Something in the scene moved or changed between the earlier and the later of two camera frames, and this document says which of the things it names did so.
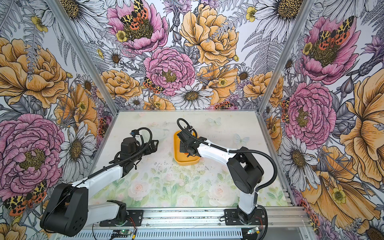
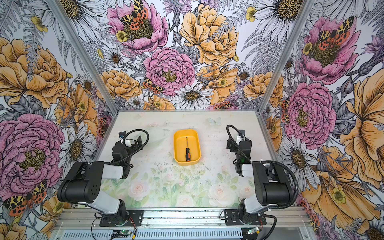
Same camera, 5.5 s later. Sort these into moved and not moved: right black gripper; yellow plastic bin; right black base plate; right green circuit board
Moved: right black gripper
Not moved: right green circuit board; right black base plate; yellow plastic bin
